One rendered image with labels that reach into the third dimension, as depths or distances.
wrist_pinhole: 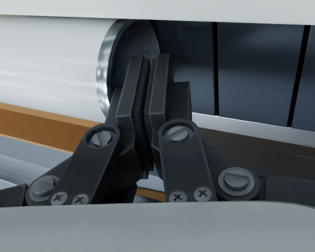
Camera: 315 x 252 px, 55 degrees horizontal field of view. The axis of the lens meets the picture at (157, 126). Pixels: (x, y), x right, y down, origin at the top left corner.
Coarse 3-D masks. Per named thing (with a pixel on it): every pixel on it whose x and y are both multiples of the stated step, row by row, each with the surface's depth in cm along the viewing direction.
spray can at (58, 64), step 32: (0, 32) 14; (32, 32) 14; (64, 32) 13; (96, 32) 12; (128, 32) 13; (0, 64) 14; (32, 64) 13; (64, 64) 13; (96, 64) 12; (0, 96) 16; (32, 96) 14; (64, 96) 13; (96, 96) 12
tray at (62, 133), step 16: (0, 112) 36; (16, 112) 36; (32, 112) 35; (48, 112) 33; (0, 128) 34; (16, 128) 34; (32, 128) 33; (48, 128) 33; (64, 128) 32; (80, 128) 32; (48, 144) 31; (64, 144) 30
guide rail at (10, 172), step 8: (0, 160) 16; (8, 160) 16; (16, 160) 16; (0, 168) 15; (8, 168) 15; (16, 168) 15; (24, 168) 15; (32, 168) 15; (40, 168) 15; (48, 168) 15; (0, 176) 15; (8, 176) 15; (16, 176) 15; (24, 176) 15; (32, 176) 15; (0, 184) 15; (8, 184) 15; (16, 184) 14; (136, 200) 13; (144, 200) 13; (152, 200) 13
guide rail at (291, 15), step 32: (0, 0) 13; (32, 0) 13; (64, 0) 12; (96, 0) 11; (128, 0) 11; (160, 0) 10; (192, 0) 10; (224, 0) 9; (256, 0) 9; (288, 0) 9
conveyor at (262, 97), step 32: (160, 32) 15; (192, 32) 14; (224, 32) 14; (256, 32) 13; (288, 32) 13; (192, 64) 16; (224, 64) 15; (256, 64) 14; (288, 64) 14; (192, 96) 17; (224, 96) 16; (256, 96) 15; (288, 96) 15
